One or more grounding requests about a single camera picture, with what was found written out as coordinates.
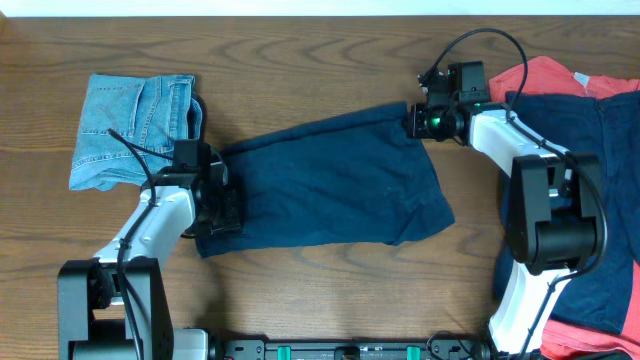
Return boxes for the navy shorts in pile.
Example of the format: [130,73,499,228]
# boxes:
[514,92,639,334]

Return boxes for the folded light blue jeans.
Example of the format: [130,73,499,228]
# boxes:
[69,74,203,191]

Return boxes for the right black cable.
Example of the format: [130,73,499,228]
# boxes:
[418,27,609,360]

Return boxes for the left black cable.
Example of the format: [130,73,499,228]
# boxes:
[106,127,176,360]

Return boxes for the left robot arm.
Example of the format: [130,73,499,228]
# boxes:
[57,161,239,359]

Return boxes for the red t-shirt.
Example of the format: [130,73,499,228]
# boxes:
[489,56,639,359]

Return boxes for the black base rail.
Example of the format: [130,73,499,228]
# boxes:
[172,327,496,360]

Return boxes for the navy blue shorts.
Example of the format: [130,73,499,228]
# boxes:
[195,102,455,257]

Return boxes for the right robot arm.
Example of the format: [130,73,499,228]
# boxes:
[405,64,607,359]

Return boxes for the black cable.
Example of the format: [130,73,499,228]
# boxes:
[418,27,609,360]
[106,127,176,360]

